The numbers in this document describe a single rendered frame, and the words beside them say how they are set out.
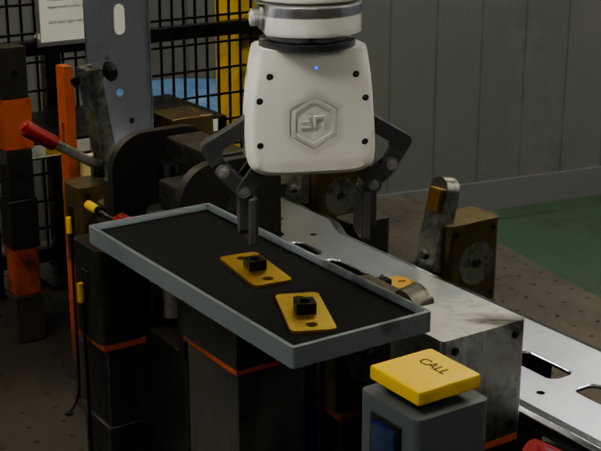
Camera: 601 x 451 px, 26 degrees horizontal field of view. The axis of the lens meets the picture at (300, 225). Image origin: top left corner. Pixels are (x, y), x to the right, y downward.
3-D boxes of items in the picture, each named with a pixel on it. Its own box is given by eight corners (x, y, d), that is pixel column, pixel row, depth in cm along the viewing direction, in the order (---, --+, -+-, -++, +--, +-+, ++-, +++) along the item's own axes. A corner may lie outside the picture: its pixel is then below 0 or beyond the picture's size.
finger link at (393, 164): (362, 161, 103) (361, 242, 105) (402, 159, 104) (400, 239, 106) (353, 151, 106) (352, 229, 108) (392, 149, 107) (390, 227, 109)
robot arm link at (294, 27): (255, 7, 95) (255, 48, 96) (373, 4, 97) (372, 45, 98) (240, -8, 103) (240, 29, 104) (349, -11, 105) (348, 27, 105)
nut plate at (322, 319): (337, 331, 104) (337, 318, 104) (291, 335, 104) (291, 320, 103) (317, 294, 112) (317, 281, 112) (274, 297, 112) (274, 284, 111)
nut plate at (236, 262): (293, 282, 115) (293, 269, 115) (253, 289, 114) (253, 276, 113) (256, 254, 122) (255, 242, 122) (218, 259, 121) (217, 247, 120)
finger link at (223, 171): (216, 168, 101) (218, 250, 103) (258, 166, 102) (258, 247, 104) (212, 157, 104) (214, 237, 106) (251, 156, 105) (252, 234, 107)
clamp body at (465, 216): (506, 449, 184) (520, 213, 173) (442, 472, 177) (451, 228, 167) (476, 431, 189) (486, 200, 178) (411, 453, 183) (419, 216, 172)
